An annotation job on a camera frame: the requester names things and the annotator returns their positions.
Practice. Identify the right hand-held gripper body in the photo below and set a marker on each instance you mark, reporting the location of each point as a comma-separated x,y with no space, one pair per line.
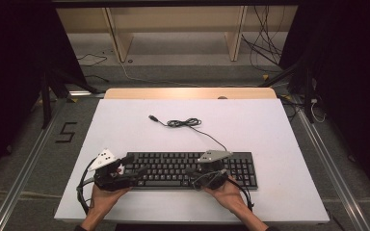
215,155

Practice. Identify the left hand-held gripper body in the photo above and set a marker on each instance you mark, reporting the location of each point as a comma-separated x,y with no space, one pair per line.
109,181

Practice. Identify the black keyboard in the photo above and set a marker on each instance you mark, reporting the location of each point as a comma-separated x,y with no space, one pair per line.
170,170

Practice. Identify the person's left hand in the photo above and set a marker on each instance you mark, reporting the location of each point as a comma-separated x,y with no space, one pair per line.
104,200

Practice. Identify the person's right hand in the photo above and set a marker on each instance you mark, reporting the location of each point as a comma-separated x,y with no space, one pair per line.
228,197

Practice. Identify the white board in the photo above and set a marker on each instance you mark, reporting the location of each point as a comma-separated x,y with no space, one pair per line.
269,134

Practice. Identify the light wooden table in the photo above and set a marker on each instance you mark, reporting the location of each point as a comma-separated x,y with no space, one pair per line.
173,93

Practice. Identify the black metal stand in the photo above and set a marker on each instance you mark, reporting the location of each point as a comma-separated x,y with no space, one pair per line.
46,102
307,93

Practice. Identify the dark curtain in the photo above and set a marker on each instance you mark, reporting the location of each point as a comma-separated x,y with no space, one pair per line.
356,80
9,80

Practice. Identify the short silver rail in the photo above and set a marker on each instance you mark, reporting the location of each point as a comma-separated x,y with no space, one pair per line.
83,93

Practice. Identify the long aluminium rail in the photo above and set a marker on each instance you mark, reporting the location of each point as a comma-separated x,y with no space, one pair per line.
22,178
334,173

